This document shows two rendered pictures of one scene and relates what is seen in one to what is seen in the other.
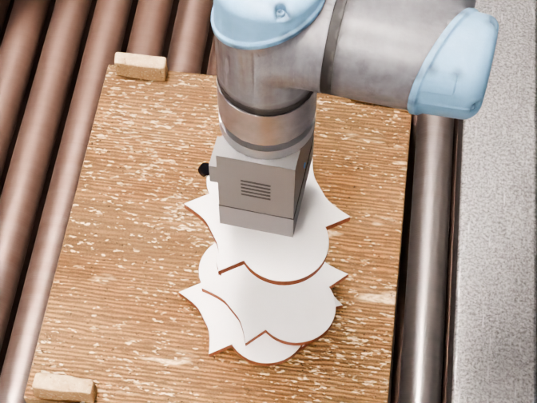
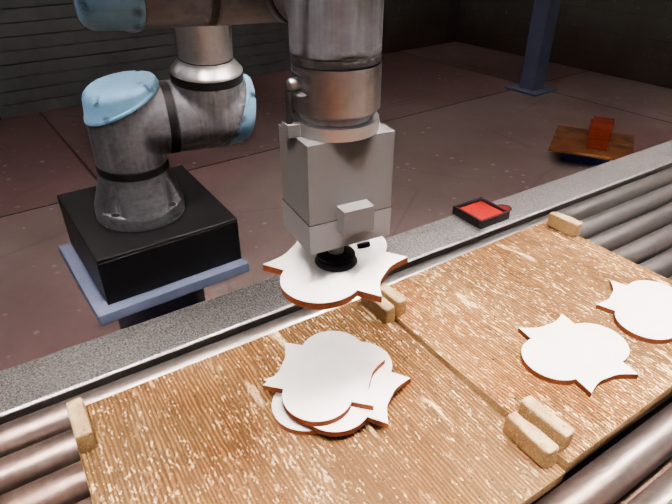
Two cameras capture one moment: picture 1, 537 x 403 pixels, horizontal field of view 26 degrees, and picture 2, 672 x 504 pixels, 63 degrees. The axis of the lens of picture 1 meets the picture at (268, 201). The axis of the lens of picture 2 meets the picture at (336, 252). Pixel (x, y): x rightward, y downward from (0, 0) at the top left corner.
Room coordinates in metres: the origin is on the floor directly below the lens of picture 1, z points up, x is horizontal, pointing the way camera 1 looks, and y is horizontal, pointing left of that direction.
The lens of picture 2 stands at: (0.82, 0.36, 1.41)
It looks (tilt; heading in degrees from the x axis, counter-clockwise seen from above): 32 degrees down; 230
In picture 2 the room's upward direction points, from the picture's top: straight up
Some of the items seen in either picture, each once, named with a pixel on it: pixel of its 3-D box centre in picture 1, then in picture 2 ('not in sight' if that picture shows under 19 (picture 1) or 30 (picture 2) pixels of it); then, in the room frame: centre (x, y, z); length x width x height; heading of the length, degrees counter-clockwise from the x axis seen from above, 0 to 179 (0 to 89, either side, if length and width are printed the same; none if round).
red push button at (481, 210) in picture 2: not in sight; (480, 213); (0.01, -0.18, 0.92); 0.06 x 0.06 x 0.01; 83
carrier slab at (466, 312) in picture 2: not in sight; (553, 311); (0.19, 0.08, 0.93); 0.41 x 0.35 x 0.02; 174
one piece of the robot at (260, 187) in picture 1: (254, 145); (338, 180); (0.53, 0.01, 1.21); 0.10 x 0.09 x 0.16; 77
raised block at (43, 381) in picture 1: (64, 388); (530, 438); (0.42, 0.20, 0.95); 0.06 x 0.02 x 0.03; 83
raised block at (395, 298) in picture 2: not in sight; (389, 297); (0.37, -0.07, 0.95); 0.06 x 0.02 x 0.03; 84
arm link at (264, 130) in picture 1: (268, 90); (332, 89); (0.53, 0.00, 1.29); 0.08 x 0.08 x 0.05
